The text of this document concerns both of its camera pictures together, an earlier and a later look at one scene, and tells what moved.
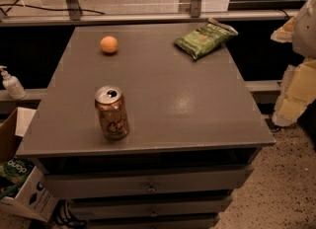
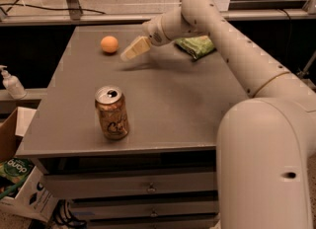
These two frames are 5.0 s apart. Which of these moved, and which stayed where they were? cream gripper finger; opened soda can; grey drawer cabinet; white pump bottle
Moved: cream gripper finger
Stayed: opened soda can; grey drawer cabinet; white pump bottle
